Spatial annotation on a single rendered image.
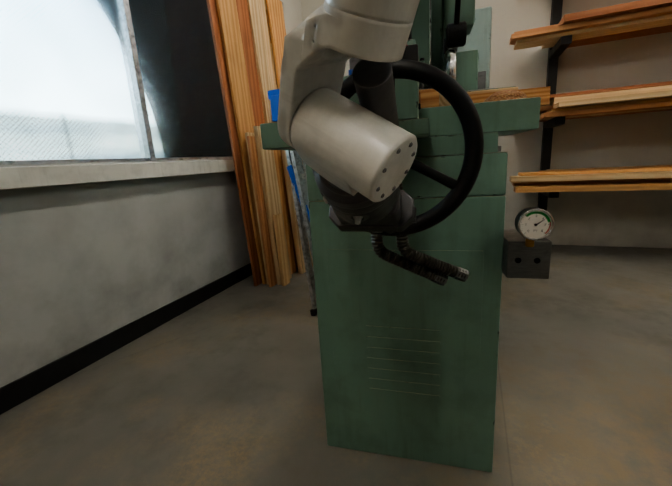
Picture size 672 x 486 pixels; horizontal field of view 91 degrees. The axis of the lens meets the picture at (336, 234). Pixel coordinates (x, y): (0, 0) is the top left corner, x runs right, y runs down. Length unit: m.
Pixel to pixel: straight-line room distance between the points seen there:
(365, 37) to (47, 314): 1.65
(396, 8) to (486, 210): 0.58
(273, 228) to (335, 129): 1.96
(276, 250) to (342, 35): 2.05
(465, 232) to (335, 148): 0.54
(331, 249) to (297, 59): 0.59
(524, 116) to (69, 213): 1.64
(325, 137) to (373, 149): 0.05
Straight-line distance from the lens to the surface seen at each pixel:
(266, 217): 2.24
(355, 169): 0.28
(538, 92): 0.96
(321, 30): 0.27
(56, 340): 1.80
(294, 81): 0.30
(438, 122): 0.77
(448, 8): 1.17
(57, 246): 1.74
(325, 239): 0.82
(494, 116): 0.78
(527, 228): 0.74
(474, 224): 0.79
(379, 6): 0.25
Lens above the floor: 0.80
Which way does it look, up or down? 12 degrees down
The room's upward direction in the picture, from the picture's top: 4 degrees counter-clockwise
